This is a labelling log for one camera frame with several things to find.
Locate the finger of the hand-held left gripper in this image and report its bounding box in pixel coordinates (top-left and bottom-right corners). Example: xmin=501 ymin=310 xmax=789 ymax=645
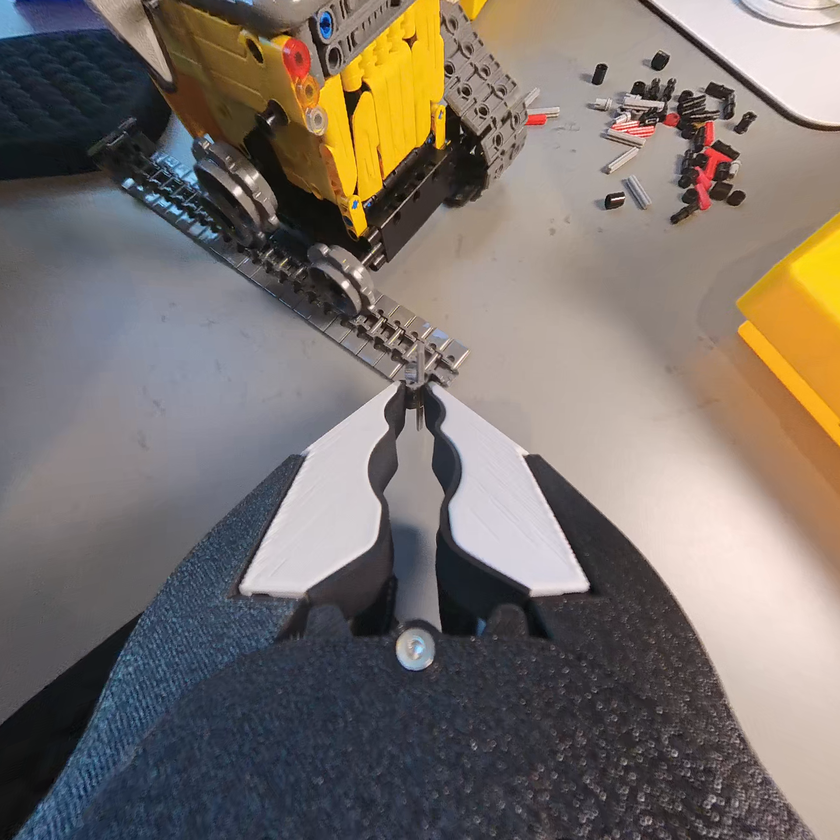
xmin=82 ymin=0 xmax=178 ymax=90

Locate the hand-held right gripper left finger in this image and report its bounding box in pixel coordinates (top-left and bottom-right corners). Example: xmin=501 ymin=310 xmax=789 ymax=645
xmin=239 ymin=384 xmax=410 ymax=598

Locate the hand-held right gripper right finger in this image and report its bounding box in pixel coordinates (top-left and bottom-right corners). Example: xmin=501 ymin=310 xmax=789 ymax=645
xmin=423 ymin=384 xmax=592 ymax=594

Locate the small grey track link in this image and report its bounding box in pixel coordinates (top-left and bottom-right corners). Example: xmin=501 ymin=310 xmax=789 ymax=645
xmin=401 ymin=348 xmax=447 ymax=395

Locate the grey toy track chain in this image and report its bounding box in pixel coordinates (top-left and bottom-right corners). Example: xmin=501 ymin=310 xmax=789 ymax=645
xmin=440 ymin=0 xmax=529 ymax=178
xmin=90 ymin=119 xmax=473 ymax=384

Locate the yellow toy brick bulldozer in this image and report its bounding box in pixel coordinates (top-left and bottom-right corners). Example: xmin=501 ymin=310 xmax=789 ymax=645
xmin=138 ymin=0 xmax=532 ymax=316

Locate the black quilted wrist rest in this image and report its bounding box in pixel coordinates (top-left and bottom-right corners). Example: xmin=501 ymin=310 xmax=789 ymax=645
xmin=0 ymin=33 xmax=172 ymax=182

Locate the yellow storage bin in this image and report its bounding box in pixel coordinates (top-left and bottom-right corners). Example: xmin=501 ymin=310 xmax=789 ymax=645
xmin=735 ymin=210 xmax=840 ymax=447

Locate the pile of small brick pins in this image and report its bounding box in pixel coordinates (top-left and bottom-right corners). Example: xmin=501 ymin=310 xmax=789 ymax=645
xmin=523 ymin=50 xmax=760 ymax=227

